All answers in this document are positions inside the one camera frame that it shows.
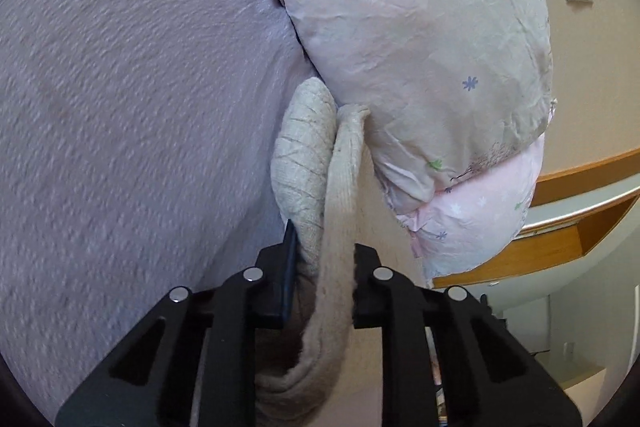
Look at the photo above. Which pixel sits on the cream cable-knit sweater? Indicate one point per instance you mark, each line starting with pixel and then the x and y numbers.
pixel 322 177

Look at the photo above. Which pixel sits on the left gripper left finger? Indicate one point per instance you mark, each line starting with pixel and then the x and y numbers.
pixel 192 356

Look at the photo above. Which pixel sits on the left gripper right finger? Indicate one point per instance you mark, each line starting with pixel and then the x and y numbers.
pixel 448 344

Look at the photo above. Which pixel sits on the pink floral pillow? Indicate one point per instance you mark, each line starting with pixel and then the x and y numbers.
pixel 466 225

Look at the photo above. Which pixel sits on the lilac bed sheet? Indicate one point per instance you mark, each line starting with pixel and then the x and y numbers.
pixel 136 138

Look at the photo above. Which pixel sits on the wooden wall shelf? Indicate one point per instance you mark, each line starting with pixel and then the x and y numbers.
pixel 573 210

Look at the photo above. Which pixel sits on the white floral pillow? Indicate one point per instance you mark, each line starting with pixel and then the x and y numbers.
pixel 454 87

